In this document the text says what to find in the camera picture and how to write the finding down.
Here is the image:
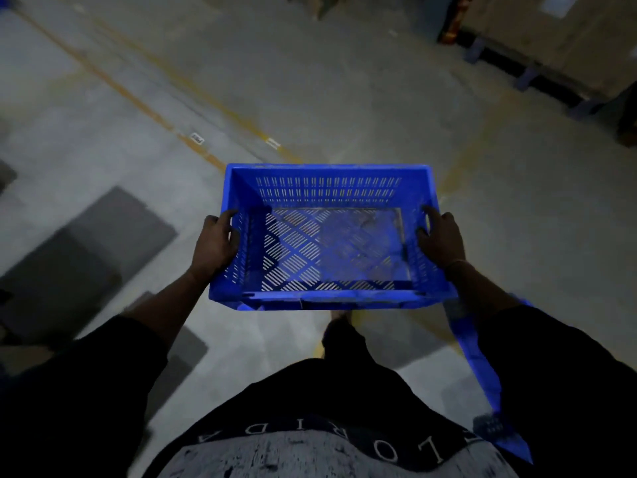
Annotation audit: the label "black printed t-shirt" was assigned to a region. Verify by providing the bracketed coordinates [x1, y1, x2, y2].
[0, 304, 637, 478]

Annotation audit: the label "blue perforated plastic crate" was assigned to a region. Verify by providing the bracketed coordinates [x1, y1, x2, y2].
[208, 163, 458, 312]

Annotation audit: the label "person's right forearm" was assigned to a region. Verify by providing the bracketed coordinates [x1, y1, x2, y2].
[444, 260, 522, 319]

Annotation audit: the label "person's left forearm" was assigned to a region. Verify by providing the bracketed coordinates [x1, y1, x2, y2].
[122, 270, 212, 351]

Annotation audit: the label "blue lanyard strap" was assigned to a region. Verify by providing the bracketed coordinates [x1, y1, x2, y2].
[443, 293, 534, 464]

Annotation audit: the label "person's left hand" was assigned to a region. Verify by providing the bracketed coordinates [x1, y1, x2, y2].
[188, 209, 242, 285]

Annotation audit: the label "person's right hand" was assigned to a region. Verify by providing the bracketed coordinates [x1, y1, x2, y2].
[417, 205, 467, 274]

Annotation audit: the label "black trousers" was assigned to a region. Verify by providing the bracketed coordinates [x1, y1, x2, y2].
[321, 318, 399, 389]

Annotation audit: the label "red yellow striped post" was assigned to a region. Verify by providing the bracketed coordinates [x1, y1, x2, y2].
[437, 0, 474, 45]

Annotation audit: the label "large cardboard box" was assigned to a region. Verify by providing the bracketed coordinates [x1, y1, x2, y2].
[459, 0, 637, 101]

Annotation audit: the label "grey floor sheet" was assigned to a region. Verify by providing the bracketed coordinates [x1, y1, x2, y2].
[0, 186, 179, 346]

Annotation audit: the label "blue pallet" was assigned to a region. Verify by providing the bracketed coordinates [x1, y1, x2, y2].
[463, 36, 607, 121]

